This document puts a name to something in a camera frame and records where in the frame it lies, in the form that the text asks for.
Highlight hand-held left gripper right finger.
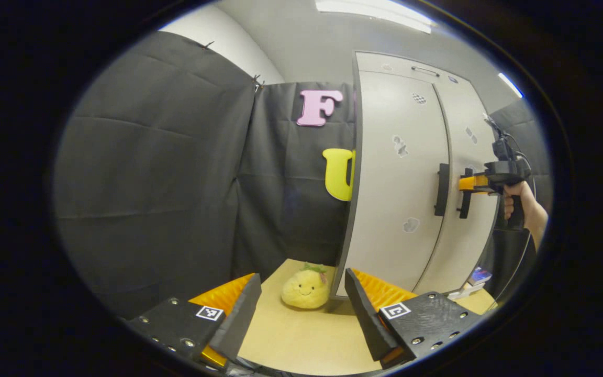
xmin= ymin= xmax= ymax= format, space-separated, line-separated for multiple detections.
xmin=344 ymin=268 xmax=485 ymax=370

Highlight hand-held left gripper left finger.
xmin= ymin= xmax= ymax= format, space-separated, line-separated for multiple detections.
xmin=126 ymin=273 xmax=263 ymax=370

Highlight black door handle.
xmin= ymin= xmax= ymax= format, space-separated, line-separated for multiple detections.
xmin=457 ymin=168 xmax=474 ymax=219
xmin=434 ymin=163 xmax=450 ymax=217

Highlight grey cabinet door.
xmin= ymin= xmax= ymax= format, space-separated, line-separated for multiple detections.
xmin=414 ymin=79 xmax=501 ymax=295
xmin=337 ymin=71 xmax=450 ymax=298

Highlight grey double-door shoe cabinet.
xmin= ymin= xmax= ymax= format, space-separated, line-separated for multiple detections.
xmin=330 ymin=50 xmax=506 ymax=300

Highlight yellow plush toy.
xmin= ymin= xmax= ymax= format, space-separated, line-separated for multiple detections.
xmin=281 ymin=263 xmax=329 ymax=309

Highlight small ceiling light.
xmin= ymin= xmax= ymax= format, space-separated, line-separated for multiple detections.
xmin=498 ymin=72 xmax=523 ymax=98

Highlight blue book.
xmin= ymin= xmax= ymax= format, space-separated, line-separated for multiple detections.
xmin=467 ymin=267 xmax=493 ymax=286

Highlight black backdrop cloth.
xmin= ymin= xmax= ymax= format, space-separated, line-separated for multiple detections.
xmin=53 ymin=29 xmax=552 ymax=320

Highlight large ceiling light panel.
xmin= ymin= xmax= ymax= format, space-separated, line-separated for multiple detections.
xmin=315 ymin=0 xmax=433 ymax=33

